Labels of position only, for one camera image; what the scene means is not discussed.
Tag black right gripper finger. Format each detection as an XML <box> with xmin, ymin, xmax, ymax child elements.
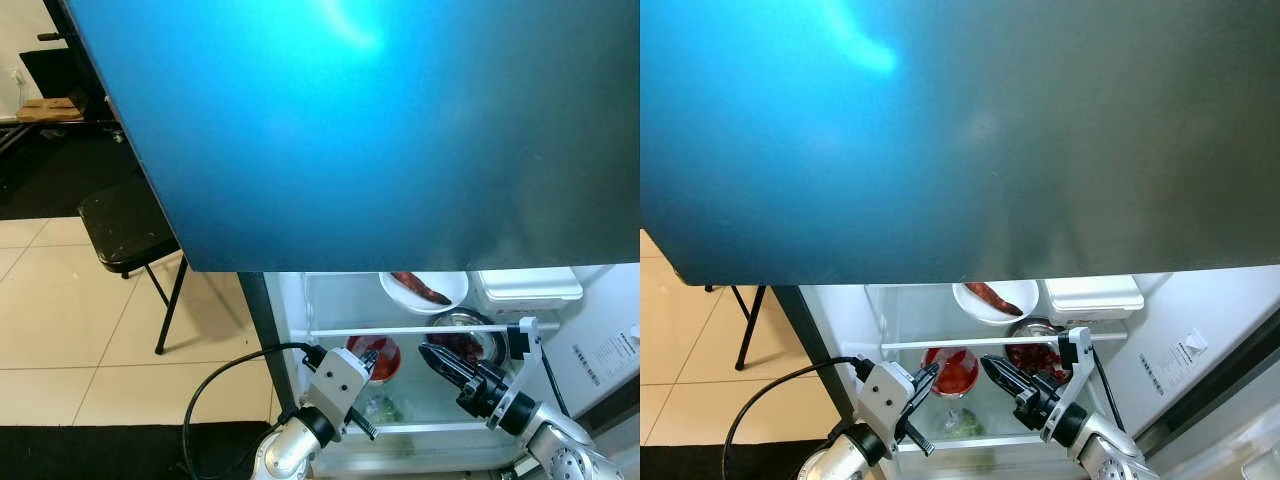
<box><xmin>982</xmin><ymin>361</ymin><xmax>1033</xmax><ymax>409</ymax></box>
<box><xmin>420</xmin><ymin>350</ymin><xmax>475</xmax><ymax>397</ymax></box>
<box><xmin>420</xmin><ymin>344</ymin><xmax>485</xmax><ymax>385</ymax></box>
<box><xmin>982</xmin><ymin>354</ymin><xmax>1043</xmax><ymax>397</ymax></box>

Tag white plate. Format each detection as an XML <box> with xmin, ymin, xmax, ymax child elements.
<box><xmin>379</xmin><ymin>270</ymin><xmax>470</xmax><ymax>316</ymax></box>
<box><xmin>952</xmin><ymin>281</ymin><xmax>1042</xmax><ymax>327</ymax></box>

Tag brown sausage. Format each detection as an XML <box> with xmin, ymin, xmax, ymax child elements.
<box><xmin>389</xmin><ymin>271</ymin><xmax>454</xmax><ymax>306</ymax></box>
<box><xmin>963</xmin><ymin>282</ymin><xmax>1025</xmax><ymax>318</ymax></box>

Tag glass fridge shelf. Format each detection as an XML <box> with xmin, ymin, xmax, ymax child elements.
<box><xmin>880</xmin><ymin>333</ymin><xmax>1121</xmax><ymax>352</ymax></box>
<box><xmin>306</xmin><ymin>320</ymin><xmax>563</xmax><ymax>341</ymax></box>

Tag dark grey fridge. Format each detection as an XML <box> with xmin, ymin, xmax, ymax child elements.
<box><xmin>640</xmin><ymin>0</ymin><xmax>1280</xmax><ymax>480</ymax></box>
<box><xmin>60</xmin><ymin>0</ymin><xmax>641</xmax><ymax>480</ymax></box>

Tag green vegetables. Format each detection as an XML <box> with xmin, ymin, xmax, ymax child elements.
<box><xmin>938</xmin><ymin>405</ymin><xmax>986</xmax><ymax>441</ymax></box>
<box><xmin>358</xmin><ymin>395</ymin><xmax>406</xmax><ymax>427</ymax></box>

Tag steel bowl with red food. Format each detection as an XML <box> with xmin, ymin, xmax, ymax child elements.
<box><xmin>1003</xmin><ymin>318</ymin><xmax>1077</xmax><ymax>381</ymax></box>
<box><xmin>428</xmin><ymin>310</ymin><xmax>507</xmax><ymax>367</ymax></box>

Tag white lidded container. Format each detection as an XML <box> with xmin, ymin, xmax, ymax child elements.
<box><xmin>475</xmin><ymin>268</ymin><xmax>585</xmax><ymax>314</ymax></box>
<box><xmin>1042</xmin><ymin>275</ymin><xmax>1147</xmax><ymax>323</ymax></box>

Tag black stool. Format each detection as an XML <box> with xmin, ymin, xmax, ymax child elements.
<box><xmin>78</xmin><ymin>178</ymin><xmax>191</xmax><ymax>356</ymax></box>
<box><xmin>703</xmin><ymin>283</ymin><xmax>801</xmax><ymax>373</ymax></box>

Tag black floor mat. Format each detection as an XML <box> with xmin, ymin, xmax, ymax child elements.
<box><xmin>640</xmin><ymin>443</ymin><xmax>833</xmax><ymax>480</ymax></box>
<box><xmin>0</xmin><ymin>420</ymin><xmax>273</xmax><ymax>480</ymax></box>

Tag black rug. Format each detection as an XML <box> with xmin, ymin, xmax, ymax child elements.
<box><xmin>0</xmin><ymin>125</ymin><xmax>151</xmax><ymax>221</ymax></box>

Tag cardboard box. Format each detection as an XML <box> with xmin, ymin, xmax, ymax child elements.
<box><xmin>15</xmin><ymin>97</ymin><xmax>83</xmax><ymax>124</ymax></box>

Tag black furniture piece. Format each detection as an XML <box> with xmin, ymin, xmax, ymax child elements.
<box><xmin>18</xmin><ymin>45</ymin><xmax>113</xmax><ymax>126</ymax></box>

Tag light grey left wrist camera mount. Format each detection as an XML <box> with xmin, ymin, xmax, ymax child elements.
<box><xmin>300</xmin><ymin>346</ymin><xmax>369</xmax><ymax>433</ymax></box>
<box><xmin>857</xmin><ymin>360</ymin><xmax>923</xmax><ymax>448</ymax></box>

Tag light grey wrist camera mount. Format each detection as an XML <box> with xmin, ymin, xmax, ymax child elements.
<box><xmin>857</xmin><ymin>360</ymin><xmax>923</xmax><ymax>448</ymax></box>
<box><xmin>300</xmin><ymin>346</ymin><xmax>369</xmax><ymax>433</ymax></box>
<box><xmin>505</xmin><ymin>316</ymin><xmax>547</xmax><ymax>403</ymax></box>
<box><xmin>1058</xmin><ymin>326</ymin><xmax>1098</xmax><ymax>416</ymax></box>

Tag light grey right wrist camera mount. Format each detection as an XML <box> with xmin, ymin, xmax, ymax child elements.
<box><xmin>505</xmin><ymin>316</ymin><xmax>547</xmax><ymax>403</ymax></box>
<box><xmin>1058</xmin><ymin>326</ymin><xmax>1098</xmax><ymax>416</ymax></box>

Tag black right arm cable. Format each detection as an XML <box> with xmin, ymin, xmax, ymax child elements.
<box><xmin>538</xmin><ymin>345</ymin><xmax>573</xmax><ymax>419</ymax></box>
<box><xmin>1092</xmin><ymin>350</ymin><xmax>1129</xmax><ymax>426</ymax></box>

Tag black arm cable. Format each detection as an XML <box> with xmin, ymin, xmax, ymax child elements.
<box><xmin>182</xmin><ymin>342</ymin><xmax>327</xmax><ymax>480</ymax></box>
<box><xmin>722</xmin><ymin>356</ymin><xmax>873</xmax><ymax>480</ymax></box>
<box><xmin>538</xmin><ymin>345</ymin><xmax>573</xmax><ymax>419</ymax></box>
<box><xmin>1092</xmin><ymin>350</ymin><xmax>1129</xmax><ymax>426</ymax></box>

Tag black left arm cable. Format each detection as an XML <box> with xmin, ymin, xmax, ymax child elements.
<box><xmin>182</xmin><ymin>342</ymin><xmax>327</xmax><ymax>480</ymax></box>
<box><xmin>722</xmin><ymin>356</ymin><xmax>873</xmax><ymax>480</ymax></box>

